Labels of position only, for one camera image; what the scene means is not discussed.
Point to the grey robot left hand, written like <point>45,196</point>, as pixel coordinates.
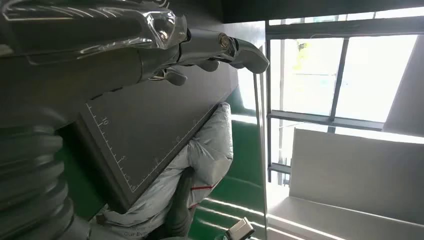
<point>82,49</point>

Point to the plastic package with red print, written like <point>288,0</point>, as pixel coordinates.
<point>208,152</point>

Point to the grey delivery box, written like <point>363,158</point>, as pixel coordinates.
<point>348,172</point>

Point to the ribbed grey left arm sleeve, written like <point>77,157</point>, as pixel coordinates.
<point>30,185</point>

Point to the small white device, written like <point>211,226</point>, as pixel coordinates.
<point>240,229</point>

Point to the silver conveyor side rail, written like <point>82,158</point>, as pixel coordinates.
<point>261,132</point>

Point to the dark window frame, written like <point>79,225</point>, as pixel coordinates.
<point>331,28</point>

